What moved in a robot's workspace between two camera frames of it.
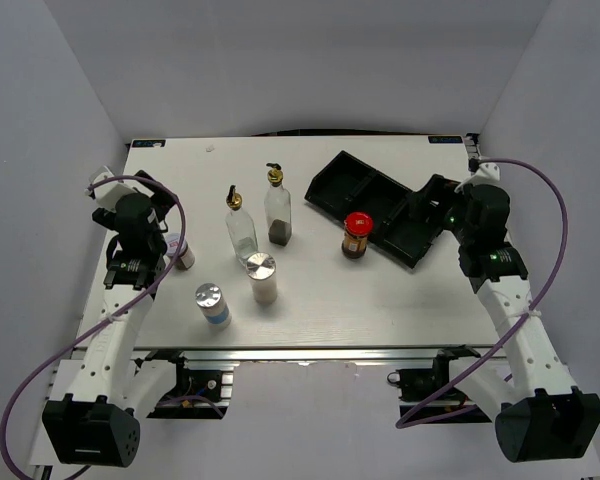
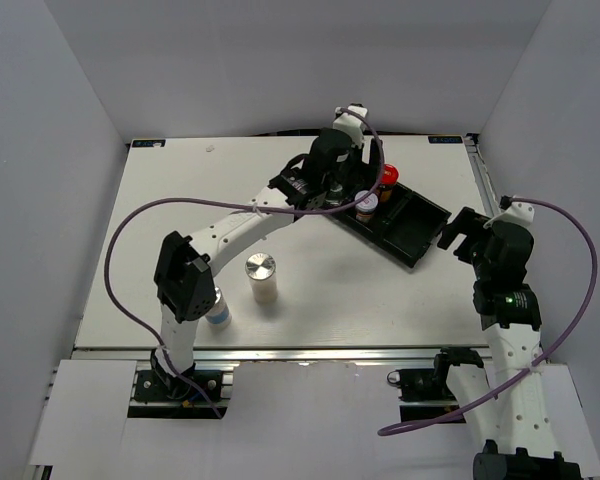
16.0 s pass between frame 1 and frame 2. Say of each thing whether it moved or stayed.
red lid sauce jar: moved
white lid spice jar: moved
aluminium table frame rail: stayed
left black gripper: moved
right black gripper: moved
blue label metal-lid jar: stayed
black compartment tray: stayed
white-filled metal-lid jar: stayed
